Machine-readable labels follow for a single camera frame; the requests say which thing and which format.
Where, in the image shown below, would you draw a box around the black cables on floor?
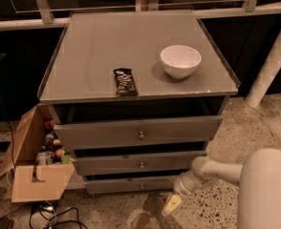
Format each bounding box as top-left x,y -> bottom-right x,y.
29,200 -> 89,229

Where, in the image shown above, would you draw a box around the dark bottle in box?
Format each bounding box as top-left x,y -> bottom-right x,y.
42,131 -> 55,151

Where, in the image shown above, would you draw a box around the white ceramic bowl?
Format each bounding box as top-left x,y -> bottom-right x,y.
160,45 -> 202,79

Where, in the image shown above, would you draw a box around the white diagonal pole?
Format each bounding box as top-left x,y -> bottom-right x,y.
246,31 -> 281,108

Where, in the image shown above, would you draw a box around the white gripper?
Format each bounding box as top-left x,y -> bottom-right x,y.
162,170 -> 219,217

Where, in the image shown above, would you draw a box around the open cardboard box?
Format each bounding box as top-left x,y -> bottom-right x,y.
0,105 -> 75,202

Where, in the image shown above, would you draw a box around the grey top drawer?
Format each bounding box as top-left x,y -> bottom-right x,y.
54,115 -> 223,150

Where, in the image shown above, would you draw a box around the grey bottom drawer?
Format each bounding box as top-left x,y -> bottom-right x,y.
84,172 -> 179,195

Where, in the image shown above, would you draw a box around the grey drawer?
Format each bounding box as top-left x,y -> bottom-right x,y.
54,115 -> 223,150
73,151 -> 206,176
84,172 -> 179,195

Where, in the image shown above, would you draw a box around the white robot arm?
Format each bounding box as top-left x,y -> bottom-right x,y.
162,148 -> 281,229

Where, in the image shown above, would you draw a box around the black snack bar wrapper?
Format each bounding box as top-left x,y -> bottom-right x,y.
114,68 -> 139,96

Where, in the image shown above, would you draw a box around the grey middle drawer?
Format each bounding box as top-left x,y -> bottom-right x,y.
73,151 -> 206,176

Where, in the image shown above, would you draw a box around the green item in box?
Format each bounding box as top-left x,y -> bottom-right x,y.
61,150 -> 72,164

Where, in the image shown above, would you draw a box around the red apple in box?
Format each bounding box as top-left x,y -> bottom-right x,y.
54,148 -> 63,159

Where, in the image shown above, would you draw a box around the grey drawer cabinet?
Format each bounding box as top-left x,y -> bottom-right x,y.
37,10 -> 242,196

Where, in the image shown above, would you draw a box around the glass jar in box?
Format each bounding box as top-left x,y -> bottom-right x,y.
37,151 -> 54,166

